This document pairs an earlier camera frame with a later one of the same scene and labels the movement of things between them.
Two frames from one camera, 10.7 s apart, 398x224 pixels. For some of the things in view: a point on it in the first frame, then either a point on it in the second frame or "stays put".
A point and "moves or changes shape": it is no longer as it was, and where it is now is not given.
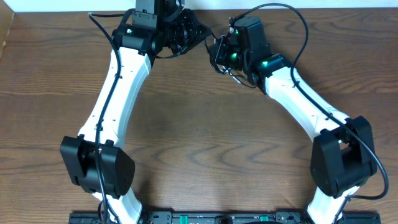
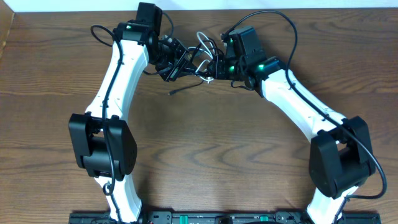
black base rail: x=223 y=217 stays put
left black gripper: x=194 y=27 → x=185 y=62
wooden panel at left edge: x=7 y=15 stays put
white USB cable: x=236 y=79 moves or changes shape
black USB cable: x=214 y=66 moves or changes shape
